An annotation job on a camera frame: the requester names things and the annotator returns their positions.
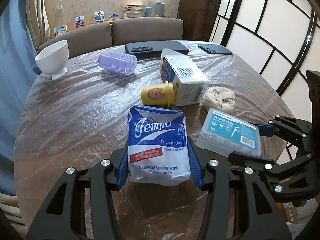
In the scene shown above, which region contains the large grey cylinder speaker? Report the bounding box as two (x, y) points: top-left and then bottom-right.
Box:
(155, 2), (165, 17)

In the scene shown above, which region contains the black smartphone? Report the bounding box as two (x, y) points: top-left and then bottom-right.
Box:
(198, 43), (232, 55)

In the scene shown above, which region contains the white footed bowl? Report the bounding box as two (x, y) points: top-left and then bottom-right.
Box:
(35, 40), (69, 80)

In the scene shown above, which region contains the dark wooden cabinet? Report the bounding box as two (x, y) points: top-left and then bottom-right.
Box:
(177, 0), (220, 41)

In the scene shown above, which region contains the beige paper wad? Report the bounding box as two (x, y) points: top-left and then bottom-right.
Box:
(203, 87), (235, 114)

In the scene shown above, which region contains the blue white tissue pack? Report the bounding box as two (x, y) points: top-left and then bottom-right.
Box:
(127, 105), (191, 186)

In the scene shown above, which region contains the photo card on wall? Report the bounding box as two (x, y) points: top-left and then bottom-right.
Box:
(54, 24), (67, 37)
(108, 12), (119, 21)
(75, 15), (84, 28)
(94, 11), (105, 22)

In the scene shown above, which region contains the blue curtain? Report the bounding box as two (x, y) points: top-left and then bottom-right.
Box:
(1, 0), (36, 196)

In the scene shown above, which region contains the dental floss plastic box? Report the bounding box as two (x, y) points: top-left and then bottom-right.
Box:
(196, 108), (262, 157)

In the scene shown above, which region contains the yellow cartoon paper cup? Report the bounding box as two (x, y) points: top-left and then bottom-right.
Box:
(140, 81), (175, 107)

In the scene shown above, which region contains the stack of books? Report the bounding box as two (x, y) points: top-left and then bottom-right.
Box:
(123, 4), (145, 18)

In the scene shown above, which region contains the small blue-grey cylinder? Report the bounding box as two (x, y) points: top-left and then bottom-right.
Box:
(145, 7), (152, 17)

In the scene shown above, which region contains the shoji screen divider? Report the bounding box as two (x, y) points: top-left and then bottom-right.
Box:
(208, 0), (320, 165)

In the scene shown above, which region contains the black rectangular case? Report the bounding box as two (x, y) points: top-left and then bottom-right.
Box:
(125, 40), (189, 60)

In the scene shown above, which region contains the purple plastic hair roller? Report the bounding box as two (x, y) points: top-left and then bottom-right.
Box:
(98, 51), (137, 76)

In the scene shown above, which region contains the white blue carton box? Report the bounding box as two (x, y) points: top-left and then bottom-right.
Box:
(161, 48), (209, 106)

